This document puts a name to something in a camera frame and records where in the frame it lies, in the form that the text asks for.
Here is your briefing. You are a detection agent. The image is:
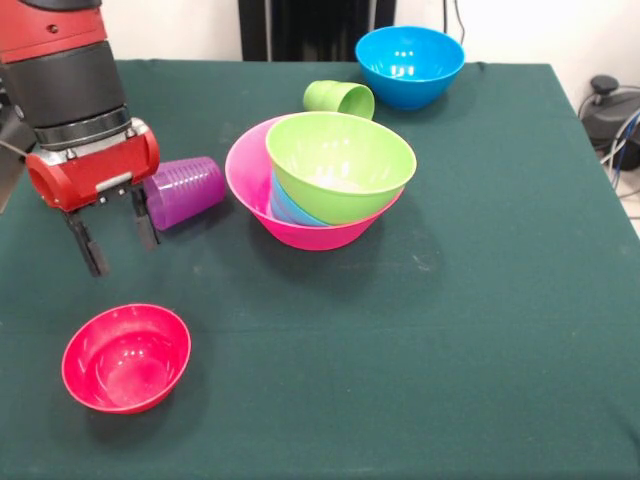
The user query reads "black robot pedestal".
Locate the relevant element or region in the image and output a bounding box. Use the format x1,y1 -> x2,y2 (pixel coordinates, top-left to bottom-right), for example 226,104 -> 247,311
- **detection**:
238,0 -> 399,62

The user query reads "small magenta bowl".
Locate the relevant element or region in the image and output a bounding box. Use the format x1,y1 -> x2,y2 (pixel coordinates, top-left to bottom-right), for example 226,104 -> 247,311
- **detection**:
60,302 -> 193,415

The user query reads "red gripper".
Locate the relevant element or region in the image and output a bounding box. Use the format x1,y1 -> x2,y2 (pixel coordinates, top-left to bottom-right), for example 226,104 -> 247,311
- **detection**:
25,117 -> 162,279

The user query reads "large pink bowl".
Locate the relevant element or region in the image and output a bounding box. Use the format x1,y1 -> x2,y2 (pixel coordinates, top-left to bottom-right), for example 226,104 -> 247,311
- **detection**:
224,115 -> 405,252

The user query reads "large green bowl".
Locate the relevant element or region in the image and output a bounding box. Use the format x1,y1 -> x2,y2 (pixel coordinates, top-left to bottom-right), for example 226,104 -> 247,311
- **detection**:
264,111 -> 418,227

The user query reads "large blue bowl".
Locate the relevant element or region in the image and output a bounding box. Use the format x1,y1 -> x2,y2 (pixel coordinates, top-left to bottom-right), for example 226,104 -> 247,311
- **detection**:
354,25 -> 467,111

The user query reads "dark green tablecloth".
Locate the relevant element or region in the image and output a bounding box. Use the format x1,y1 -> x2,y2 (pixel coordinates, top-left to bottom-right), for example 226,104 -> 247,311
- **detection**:
0,58 -> 640,480

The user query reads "green cup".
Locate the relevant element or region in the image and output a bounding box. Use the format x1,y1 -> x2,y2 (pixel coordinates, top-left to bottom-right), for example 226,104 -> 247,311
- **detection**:
302,79 -> 376,121

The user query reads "purple cup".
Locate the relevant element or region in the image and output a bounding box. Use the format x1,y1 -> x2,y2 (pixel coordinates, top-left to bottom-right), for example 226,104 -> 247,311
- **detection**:
142,155 -> 227,232

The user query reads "tangle of cables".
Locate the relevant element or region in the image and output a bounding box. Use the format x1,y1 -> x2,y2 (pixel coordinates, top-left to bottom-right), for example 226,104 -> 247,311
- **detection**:
599,107 -> 640,221

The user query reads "small cyan bowl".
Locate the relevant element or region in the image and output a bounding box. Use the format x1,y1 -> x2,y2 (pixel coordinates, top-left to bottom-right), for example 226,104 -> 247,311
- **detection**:
268,172 -> 331,229

